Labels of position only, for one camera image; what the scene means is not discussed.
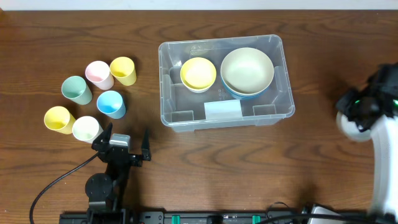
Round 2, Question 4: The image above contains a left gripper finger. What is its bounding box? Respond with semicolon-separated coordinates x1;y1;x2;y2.
141;130;151;161
91;123;113;152

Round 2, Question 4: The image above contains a light grey-blue bowl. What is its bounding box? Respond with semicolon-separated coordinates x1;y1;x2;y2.
336;112;371;142

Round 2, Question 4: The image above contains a small white bowl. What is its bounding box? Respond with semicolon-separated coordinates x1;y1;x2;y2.
182;81;214;93

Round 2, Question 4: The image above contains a yellow bowl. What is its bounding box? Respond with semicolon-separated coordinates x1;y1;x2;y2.
180;57;216;88

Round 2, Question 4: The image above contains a clear plastic storage bin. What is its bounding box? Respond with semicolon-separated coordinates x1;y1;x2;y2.
158;34;295;132

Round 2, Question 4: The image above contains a large beige bowl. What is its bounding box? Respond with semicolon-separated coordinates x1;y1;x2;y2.
220;47;274;95

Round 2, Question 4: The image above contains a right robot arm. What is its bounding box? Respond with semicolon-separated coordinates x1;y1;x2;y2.
336;88;397;222

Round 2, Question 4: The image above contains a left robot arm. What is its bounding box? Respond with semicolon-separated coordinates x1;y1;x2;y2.
85;123;152;223

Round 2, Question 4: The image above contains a pale white-green plastic cup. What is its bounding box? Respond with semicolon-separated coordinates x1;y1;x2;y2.
72;116;103;144

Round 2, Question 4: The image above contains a blue plastic cup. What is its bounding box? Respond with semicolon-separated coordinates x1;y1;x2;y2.
96;90;126;119

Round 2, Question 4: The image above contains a yellow plastic cup lower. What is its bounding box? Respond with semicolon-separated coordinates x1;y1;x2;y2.
44;106;76;134

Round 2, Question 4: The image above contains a yellow plastic cup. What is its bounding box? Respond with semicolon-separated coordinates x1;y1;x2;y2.
44;106;76;134
109;57;137;86

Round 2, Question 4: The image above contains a green plastic cup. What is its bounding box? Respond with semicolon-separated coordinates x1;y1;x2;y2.
61;76;93;105

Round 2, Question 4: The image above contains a pink plastic cup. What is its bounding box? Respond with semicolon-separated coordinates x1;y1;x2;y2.
85;60;114;90

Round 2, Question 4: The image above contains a yellow plastic cup upper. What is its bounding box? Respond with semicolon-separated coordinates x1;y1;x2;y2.
109;57;137;86

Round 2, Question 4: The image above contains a white label on bin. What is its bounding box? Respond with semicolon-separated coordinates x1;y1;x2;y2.
204;100;243;120

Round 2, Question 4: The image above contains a silver camera on left gripper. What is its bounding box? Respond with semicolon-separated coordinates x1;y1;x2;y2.
109;133;131;148

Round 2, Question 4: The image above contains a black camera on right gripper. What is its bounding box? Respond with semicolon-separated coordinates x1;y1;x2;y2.
368;63;397;98

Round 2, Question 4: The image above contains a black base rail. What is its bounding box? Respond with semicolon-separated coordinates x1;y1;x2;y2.
58;211;291;224

